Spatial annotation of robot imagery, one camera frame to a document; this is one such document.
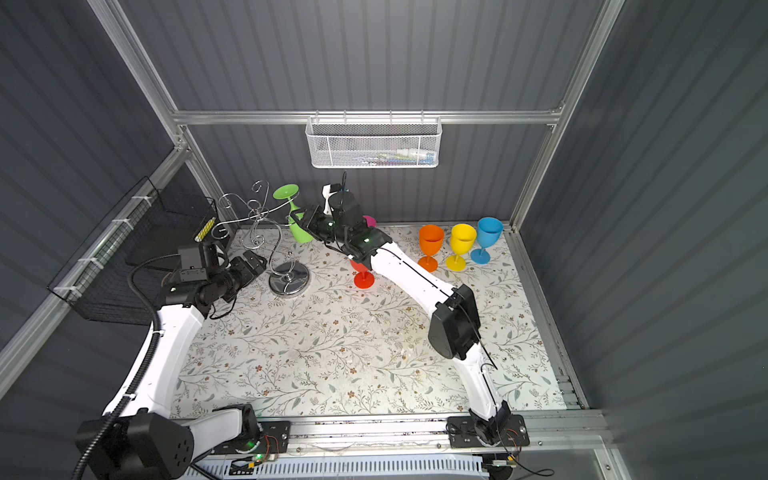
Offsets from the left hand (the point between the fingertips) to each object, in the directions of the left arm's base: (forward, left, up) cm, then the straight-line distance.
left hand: (254, 268), depth 79 cm
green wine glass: (+20, -9, +10) cm, 24 cm away
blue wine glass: (+17, -71, -7) cm, 73 cm away
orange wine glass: (+15, -51, -8) cm, 54 cm away
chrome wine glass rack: (+12, -1, -21) cm, 24 cm away
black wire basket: (+11, +27, +7) cm, 30 cm away
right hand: (+6, -12, +11) cm, 18 cm away
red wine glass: (+11, -28, -22) cm, 37 cm away
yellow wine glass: (+14, -61, -8) cm, 63 cm away
